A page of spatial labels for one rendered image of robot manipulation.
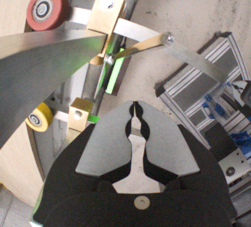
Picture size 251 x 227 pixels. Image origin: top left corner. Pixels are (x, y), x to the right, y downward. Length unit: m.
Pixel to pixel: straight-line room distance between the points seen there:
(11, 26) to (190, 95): 1.14
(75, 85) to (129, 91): 0.74
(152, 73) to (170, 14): 0.56
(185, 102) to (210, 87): 0.26
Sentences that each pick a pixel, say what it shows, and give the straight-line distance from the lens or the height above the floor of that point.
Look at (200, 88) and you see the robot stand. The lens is 1.15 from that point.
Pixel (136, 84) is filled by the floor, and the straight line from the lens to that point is 1.20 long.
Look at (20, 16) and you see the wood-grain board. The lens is 0.30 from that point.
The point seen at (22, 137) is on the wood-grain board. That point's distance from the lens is 0.47.
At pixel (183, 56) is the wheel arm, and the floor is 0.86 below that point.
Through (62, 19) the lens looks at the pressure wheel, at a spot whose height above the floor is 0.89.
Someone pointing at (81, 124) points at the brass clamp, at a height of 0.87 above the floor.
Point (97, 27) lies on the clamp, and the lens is 0.25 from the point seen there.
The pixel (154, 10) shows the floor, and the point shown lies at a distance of 1.15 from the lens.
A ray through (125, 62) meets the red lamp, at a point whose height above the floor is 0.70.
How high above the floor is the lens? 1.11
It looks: 60 degrees down
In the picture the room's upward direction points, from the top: 175 degrees counter-clockwise
